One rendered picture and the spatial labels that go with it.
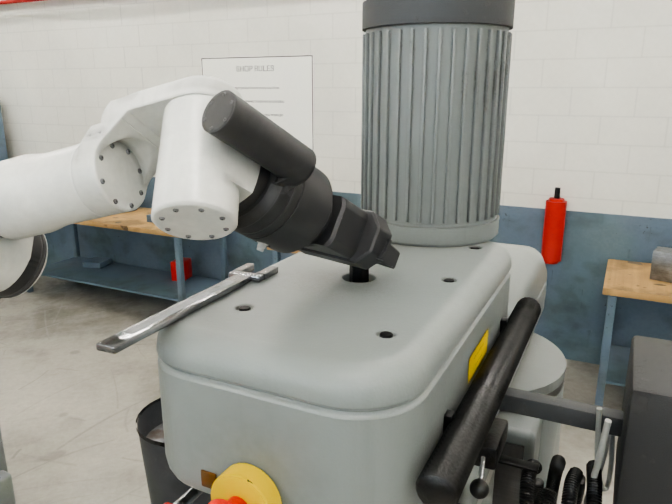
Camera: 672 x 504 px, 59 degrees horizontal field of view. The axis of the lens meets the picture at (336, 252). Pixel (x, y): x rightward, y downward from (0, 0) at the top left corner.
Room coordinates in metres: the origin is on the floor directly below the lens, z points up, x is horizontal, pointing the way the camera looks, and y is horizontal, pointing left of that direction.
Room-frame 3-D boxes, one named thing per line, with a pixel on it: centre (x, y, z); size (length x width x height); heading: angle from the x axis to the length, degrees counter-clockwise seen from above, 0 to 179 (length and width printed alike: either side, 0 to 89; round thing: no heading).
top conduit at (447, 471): (0.60, -0.17, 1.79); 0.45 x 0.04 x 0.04; 154
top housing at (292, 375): (0.65, -0.03, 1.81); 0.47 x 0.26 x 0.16; 154
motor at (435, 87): (0.86, -0.14, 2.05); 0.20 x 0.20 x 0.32
